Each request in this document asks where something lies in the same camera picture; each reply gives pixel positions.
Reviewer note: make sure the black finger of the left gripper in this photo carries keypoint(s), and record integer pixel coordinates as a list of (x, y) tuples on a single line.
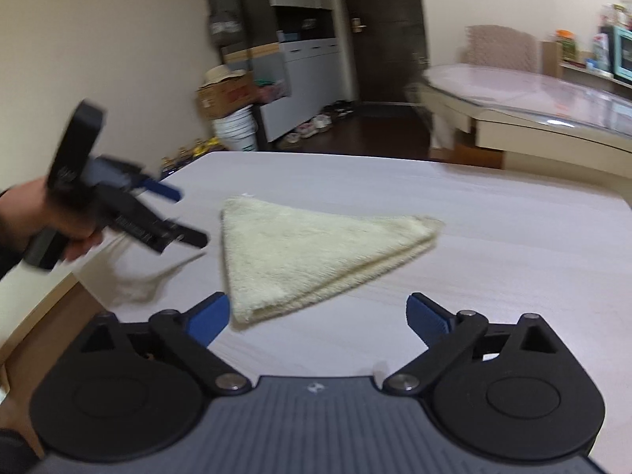
[(175, 232)]

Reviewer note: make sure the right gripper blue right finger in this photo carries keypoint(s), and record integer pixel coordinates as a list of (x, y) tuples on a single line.
[(449, 338)]

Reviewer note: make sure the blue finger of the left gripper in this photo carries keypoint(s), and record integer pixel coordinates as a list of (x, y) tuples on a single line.
[(161, 189)]

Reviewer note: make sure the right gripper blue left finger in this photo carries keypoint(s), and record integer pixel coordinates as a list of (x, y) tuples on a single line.
[(184, 337)]

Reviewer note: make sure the cream terry towel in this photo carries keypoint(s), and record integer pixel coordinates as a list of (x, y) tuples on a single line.
[(280, 259)]

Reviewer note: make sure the person's left hand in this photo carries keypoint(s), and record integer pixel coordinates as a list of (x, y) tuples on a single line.
[(27, 209)]

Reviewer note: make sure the white plastic bucket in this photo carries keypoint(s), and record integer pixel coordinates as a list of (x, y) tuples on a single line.
[(237, 131)]

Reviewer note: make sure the cardboard box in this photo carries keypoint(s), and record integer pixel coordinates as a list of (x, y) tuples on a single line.
[(219, 100)]

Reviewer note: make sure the straw hat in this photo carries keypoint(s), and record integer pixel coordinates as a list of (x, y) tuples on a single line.
[(220, 73)]

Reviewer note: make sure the white grey cabinet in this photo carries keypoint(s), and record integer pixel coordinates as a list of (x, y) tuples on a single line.
[(298, 45)]

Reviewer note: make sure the glass-topped dining table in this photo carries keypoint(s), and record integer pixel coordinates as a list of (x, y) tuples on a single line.
[(531, 115)]

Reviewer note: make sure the dark wooden door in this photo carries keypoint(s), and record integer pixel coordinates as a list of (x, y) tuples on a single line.
[(389, 43)]

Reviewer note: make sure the quilted beige chair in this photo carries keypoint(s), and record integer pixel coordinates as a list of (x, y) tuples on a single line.
[(502, 47)]

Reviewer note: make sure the orange-lid jar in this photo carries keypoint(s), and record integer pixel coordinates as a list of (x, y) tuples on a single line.
[(566, 40)]

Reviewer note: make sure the teal toaster oven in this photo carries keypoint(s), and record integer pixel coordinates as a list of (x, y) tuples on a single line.
[(621, 48)]

